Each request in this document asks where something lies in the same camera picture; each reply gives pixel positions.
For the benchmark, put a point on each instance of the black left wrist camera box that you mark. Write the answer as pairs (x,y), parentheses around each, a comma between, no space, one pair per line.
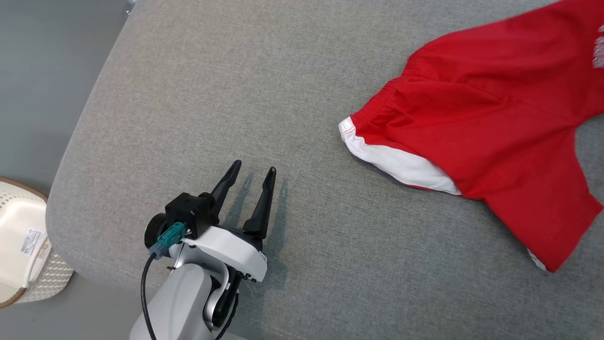
(188,212)

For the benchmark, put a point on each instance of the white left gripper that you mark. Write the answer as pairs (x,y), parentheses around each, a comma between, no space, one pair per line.
(236,252)

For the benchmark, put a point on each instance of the red shorts with white trim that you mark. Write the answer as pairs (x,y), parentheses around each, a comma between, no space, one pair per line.
(495,108)

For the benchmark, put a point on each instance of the white woven laundry basket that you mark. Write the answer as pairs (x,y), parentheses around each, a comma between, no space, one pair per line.
(19,236)

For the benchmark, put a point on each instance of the grey fabric sofa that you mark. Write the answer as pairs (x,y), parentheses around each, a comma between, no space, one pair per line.
(306,118)

